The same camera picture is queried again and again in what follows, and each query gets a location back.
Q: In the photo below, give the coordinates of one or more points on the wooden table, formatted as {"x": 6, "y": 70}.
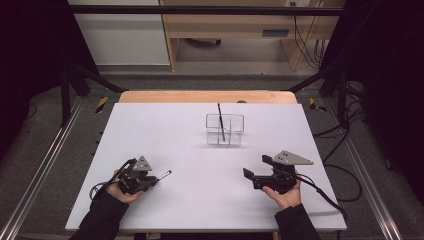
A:
{"x": 186, "y": 97}

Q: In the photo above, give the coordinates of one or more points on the black horizontal frame bar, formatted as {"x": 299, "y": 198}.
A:
{"x": 200, "y": 10}

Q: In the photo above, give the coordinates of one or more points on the plain black pen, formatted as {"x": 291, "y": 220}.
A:
{"x": 221, "y": 123}

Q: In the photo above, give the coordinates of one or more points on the person's left hand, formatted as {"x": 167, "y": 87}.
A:
{"x": 125, "y": 198}

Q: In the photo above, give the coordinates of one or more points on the black curtain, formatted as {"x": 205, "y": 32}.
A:
{"x": 30, "y": 50}
{"x": 390, "y": 83}

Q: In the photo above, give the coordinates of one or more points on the dark object under desk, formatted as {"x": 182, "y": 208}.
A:
{"x": 203, "y": 42}

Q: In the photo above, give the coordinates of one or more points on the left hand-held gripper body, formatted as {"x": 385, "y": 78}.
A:
{"x": 135, "y": 181}

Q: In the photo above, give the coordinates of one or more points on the light wooden desk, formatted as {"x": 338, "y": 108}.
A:
{"x": 230, "y": 25}

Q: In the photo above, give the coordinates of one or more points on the person's right hand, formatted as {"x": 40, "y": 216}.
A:
{"x": 288, "y": 200}

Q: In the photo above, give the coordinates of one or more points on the white cabinet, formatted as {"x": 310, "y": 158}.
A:
{"x": 123, "y": 36}

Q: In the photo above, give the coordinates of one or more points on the clear plastic divided organizer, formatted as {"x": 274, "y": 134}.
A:
{"x": 235, "y": 138}

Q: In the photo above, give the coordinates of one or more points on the white board sheet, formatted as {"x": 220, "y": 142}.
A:
{"x": 200, "y": 200}

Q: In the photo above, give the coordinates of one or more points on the aluminium rail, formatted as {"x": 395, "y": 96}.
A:
{"x": 366, "y": 173}
{"x": 43, "y": 166}

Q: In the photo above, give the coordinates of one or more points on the yellow black tape strip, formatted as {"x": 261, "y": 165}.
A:
{"x": 315, "y": 105}
{"x": 101, "y": 104}

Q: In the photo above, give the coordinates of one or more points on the black pen with silver end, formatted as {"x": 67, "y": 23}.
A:
{"x": 164, "y": 174}

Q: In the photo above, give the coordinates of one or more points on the black metal stand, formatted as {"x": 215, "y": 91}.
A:
{"x": 65, "y": 96}
{"x": 341, "y": 96}

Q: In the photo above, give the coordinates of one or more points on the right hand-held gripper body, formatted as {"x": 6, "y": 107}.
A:
{"x": 280, "y": 181}

